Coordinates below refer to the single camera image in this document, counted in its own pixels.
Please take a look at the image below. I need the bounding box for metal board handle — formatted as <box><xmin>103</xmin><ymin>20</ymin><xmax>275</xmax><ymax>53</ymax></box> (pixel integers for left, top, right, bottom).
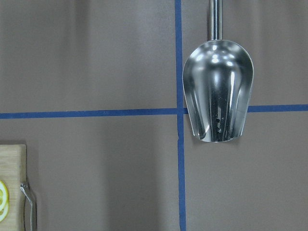
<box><xmin>20</xmin><ymin>182</ymin><xmax>38</xmax><ymax>231</ymax></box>

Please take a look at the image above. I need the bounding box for lemon slice lower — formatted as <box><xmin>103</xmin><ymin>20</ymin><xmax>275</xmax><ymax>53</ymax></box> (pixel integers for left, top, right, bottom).
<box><xmin>0</xmin><ymin>202</ymin><xmax>10</xmax><ymax>222</ymax></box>

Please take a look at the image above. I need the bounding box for steel scoop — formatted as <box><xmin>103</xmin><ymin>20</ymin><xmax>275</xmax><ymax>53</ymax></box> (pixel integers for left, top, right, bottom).
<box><xmin>182</xmin><ymin>0</ymin><xmax>254</xmax><ymax>142</ymax></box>

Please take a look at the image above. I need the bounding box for wooden cutting board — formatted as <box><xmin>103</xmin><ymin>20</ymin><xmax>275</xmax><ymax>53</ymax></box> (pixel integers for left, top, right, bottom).
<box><xmin>0</xmin><ymin>144</ymin><xmax>26</xmax><ymax>231</ymax></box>

